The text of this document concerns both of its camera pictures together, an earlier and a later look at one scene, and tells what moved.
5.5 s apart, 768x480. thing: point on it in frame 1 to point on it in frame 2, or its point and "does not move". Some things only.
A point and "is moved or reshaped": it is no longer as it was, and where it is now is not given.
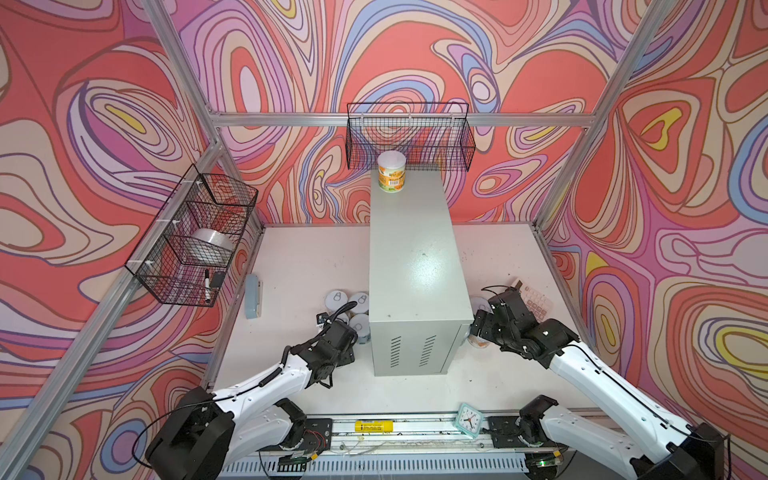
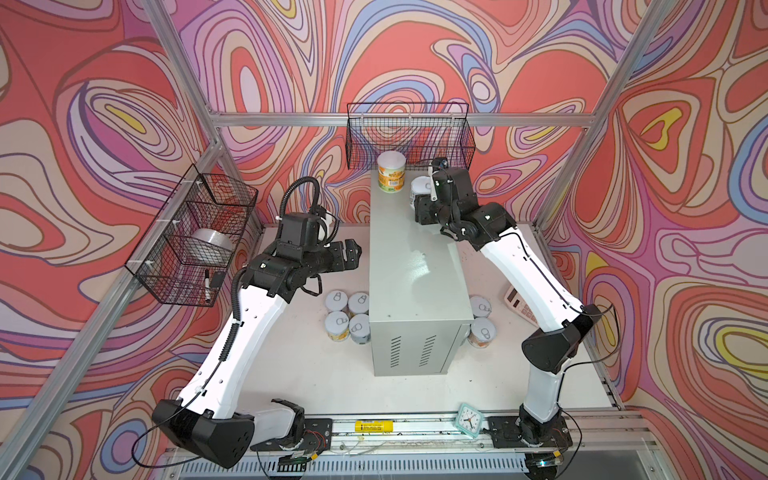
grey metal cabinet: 420,312 does not move
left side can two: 362,300 does not move
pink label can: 480,303 is moved or reshaped
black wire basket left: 185,259 does not move
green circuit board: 289,463 does not move
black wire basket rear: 434,136 does not move
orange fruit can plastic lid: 391,170 does not move
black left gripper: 348,355 to 339,264
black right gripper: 486,330 to 422,210
